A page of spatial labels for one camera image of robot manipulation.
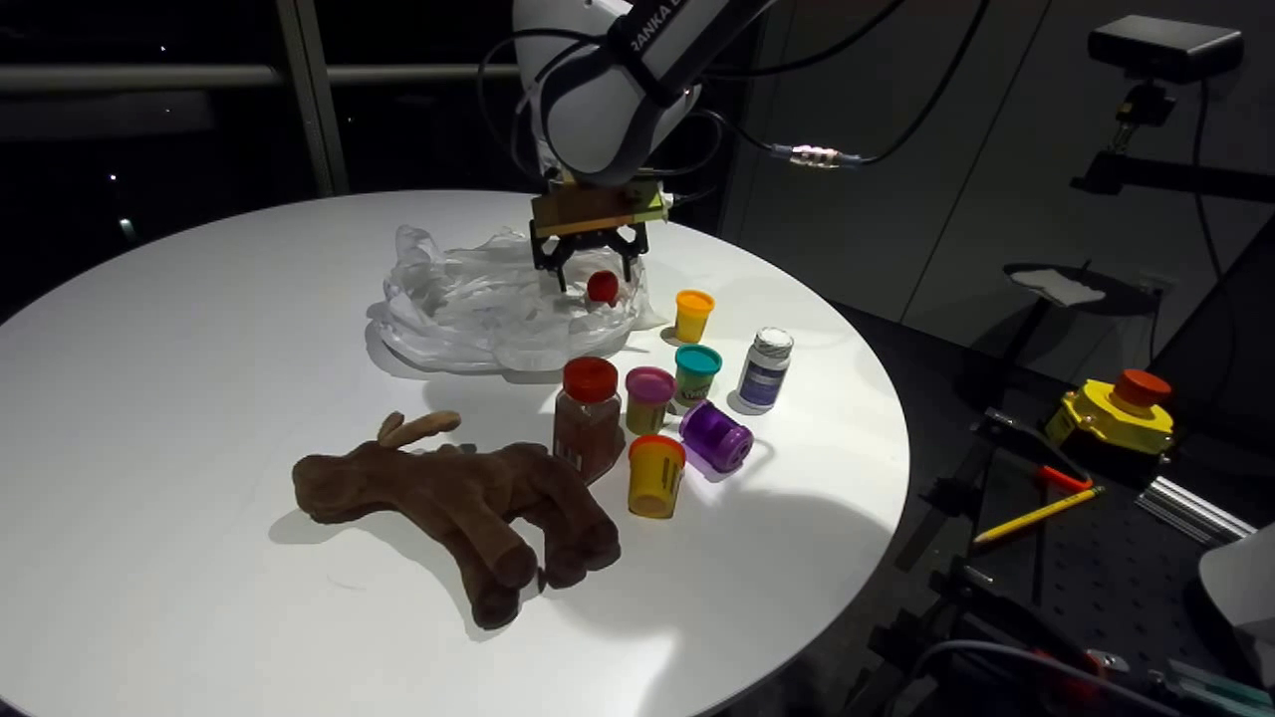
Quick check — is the small red tub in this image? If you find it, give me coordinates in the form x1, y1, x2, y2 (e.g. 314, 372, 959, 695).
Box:
583, 268, 627, 309

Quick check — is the grey vertical window post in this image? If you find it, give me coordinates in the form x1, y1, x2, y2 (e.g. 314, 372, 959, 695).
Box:
272, 0, 356, 201

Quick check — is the yellow wrist camera box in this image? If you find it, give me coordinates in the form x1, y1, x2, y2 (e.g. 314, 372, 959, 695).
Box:
526, 181, 676, 243

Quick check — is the grey flat plate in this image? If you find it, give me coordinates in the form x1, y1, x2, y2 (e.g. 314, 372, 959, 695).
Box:
998, 260, 1117, 313

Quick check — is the black robot cable with connector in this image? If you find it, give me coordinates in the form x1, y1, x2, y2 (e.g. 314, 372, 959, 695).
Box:
713, 0, 996, 175

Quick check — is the white plastic bag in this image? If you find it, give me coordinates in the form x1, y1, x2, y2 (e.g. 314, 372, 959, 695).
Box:
364, 220, 661, 385

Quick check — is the yellow pencil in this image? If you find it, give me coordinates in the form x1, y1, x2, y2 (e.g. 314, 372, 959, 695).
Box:
969, 483, 1105, 551

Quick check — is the tub with teal lid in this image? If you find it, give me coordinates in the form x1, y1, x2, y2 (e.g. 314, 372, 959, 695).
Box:
670, 344, 729, 410

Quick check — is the brown jar with red lid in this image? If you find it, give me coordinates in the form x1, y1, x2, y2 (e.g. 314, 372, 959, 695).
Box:
551, 351, 631, 491

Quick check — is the brown plush moose toy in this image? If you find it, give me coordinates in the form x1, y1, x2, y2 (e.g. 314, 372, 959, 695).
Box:
285, 408, 627, 632

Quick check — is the red handled tool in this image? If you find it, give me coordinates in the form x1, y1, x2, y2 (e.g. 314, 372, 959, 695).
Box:
1033, 461, 1097, 499

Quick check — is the yellow tub with orange lid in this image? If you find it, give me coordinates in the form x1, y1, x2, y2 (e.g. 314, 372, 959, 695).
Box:
670, 286, 721, 351

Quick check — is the yellow emergency stop button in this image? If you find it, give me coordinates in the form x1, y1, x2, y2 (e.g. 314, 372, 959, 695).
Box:
1038, 365, 1179, 461

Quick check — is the yellow tub with magenta lid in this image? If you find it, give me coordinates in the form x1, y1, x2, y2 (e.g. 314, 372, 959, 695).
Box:
623, 361, 682, 437

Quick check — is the grey bottle with white cap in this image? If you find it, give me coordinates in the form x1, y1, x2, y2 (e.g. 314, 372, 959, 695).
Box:
733, 323, 799, 414

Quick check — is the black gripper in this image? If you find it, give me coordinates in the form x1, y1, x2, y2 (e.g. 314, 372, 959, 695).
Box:
526, 215, 652, 304

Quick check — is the black camera on stand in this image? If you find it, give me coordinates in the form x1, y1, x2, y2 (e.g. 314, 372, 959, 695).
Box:
1068, 11, 1275, 209

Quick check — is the grey horizontal railing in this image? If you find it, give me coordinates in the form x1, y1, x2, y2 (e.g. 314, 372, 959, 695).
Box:
0, 61, 530, 96

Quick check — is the silver aluminium profile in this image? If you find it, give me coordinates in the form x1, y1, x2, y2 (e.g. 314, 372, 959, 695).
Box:
1138, 471, 1260, 542

